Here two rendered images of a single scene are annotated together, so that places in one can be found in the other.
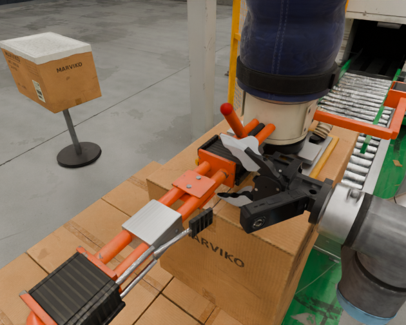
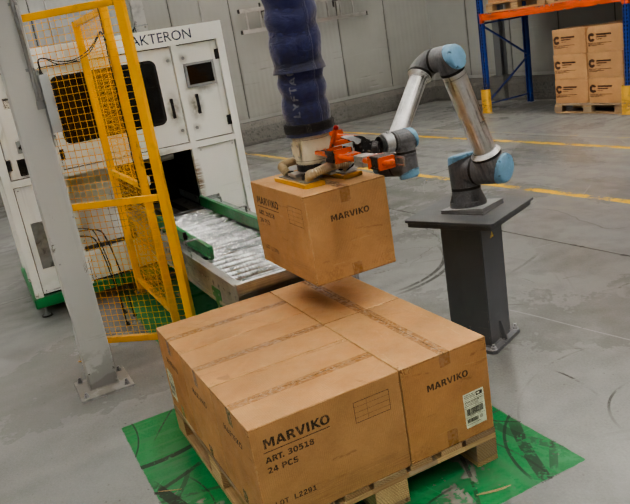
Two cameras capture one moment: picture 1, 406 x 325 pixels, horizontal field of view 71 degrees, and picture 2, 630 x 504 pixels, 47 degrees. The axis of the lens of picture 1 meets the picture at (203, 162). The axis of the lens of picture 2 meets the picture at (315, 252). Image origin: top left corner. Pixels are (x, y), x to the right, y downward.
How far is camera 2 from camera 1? 2.81 m
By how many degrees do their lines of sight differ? 56
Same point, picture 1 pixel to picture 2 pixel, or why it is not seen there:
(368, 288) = (409, 157)
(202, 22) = (62, 188)
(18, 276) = (239, 386)
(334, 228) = (392, 142)
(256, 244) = (369, 185)
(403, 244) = (406, 134)
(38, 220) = not seen: outside the picture
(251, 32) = (303, 108)
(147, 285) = (312, 329)
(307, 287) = not seen: hidden behind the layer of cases
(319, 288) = not seen: hidden behind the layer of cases
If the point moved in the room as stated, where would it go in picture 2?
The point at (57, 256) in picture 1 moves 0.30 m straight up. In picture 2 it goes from (235, 369) to (220, 299)
